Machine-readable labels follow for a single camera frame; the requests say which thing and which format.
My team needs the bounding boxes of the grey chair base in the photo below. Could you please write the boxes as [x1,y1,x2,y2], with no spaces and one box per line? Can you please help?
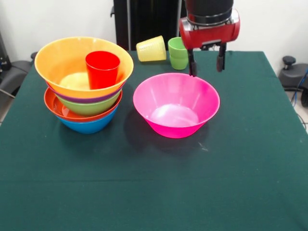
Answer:
[0,60,32,97]

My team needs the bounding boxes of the red-orange plastic bowl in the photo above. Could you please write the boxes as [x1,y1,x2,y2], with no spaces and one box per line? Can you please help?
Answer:
[43,87,123,122]

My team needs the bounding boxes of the purple plastic bowl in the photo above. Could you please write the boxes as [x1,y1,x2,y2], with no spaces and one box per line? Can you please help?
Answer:
[45,80,126,104]

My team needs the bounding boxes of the yellow plastic cup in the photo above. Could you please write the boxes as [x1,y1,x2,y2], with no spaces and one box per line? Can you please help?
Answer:
[136,35,167,63]

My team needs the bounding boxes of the black chair base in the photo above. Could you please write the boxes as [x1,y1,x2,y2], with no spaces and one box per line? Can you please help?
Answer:
[279,55,308,108]

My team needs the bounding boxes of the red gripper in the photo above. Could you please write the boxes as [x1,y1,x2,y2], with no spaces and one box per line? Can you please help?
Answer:
[178,9,241,78]

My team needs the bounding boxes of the dark green tablecloth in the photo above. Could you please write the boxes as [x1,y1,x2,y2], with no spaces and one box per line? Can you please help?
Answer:
[0,50,308,231]

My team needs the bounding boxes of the orange plastic bowl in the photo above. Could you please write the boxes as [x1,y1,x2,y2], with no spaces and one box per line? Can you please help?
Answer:
[34,36,134,99]

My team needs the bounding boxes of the red plastic cup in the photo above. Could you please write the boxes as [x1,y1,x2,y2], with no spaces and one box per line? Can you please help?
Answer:
[85,51,121,90]

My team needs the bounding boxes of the large blue plastic bowl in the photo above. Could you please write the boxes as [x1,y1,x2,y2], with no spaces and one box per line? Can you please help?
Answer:
[56,105,118,134]

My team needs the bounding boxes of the green plastic cup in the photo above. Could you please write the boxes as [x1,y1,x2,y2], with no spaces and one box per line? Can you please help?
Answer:
[167,37,190,71]

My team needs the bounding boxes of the pink plastic bowl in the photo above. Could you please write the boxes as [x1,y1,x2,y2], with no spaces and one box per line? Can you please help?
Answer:
[132,72,221,139]

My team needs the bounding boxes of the green plastic bowl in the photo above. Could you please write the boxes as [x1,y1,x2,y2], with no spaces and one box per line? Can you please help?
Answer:
[55,90,122,116]

